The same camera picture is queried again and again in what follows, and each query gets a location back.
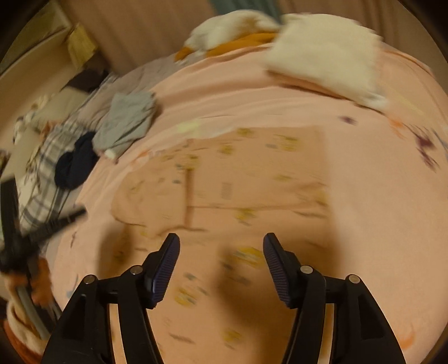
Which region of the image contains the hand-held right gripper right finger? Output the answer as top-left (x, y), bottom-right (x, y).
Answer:
top-left (262, 233), bottom-right (407, 364)

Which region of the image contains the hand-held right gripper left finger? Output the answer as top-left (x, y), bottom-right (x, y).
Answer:
top-left (41, 233), bottom-right (181, 364)

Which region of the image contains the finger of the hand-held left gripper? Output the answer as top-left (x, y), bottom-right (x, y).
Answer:
top-left (0, 178), bottom-right (19, 246)
top-left (29, 208), bottom-right (87, 244)

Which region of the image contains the peach printed garment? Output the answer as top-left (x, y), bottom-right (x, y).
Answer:
top-left (111, 128), bottom-right (333, 246)

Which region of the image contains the plaid cloth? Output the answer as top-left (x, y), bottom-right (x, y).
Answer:
top-left (17, 121), bottom-right (102, 237)

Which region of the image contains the navy garment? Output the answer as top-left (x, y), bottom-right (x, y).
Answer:
top-left (54, 132), bottom-right (101, 190)

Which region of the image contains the round white basket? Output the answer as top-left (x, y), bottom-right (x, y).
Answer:
top-left (3, 301), bottom-right (44, 362)

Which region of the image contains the beige pillow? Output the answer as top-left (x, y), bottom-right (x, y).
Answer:
top-left (30, 88), bottom-right (92, 131)

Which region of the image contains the grey garment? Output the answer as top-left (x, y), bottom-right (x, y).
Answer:
top-left (93, 92), bottom-right (158, 159)

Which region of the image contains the dark brown cloth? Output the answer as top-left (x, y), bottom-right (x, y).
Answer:
top-left (66, 69), bottom-right (110, 94)

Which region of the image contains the pink printed blanket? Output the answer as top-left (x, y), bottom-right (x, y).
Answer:
top-left (52, 45), bottom-right (448, 364)

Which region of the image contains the lilac cloth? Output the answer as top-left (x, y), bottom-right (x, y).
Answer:
top-left (79, 58), bottom-right (183, 135)

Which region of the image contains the pink curtain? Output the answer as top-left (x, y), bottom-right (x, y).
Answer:
top-left (63, 0), bottom-right (225, 75)

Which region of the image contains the folded white cloth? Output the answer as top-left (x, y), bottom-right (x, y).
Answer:
top-left (262, 13), bottom-right (389, 111)

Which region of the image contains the orange cloth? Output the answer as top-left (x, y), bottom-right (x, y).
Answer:
top-left (175, 31), bottom-right (279, 62)

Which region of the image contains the crumpled white cloth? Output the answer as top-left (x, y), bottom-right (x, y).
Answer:
top-left (185, 10), bottom-right (281, 58)

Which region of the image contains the teal curtain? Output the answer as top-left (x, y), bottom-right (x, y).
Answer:
top-left (210, 0), bottom-right (281, 18)

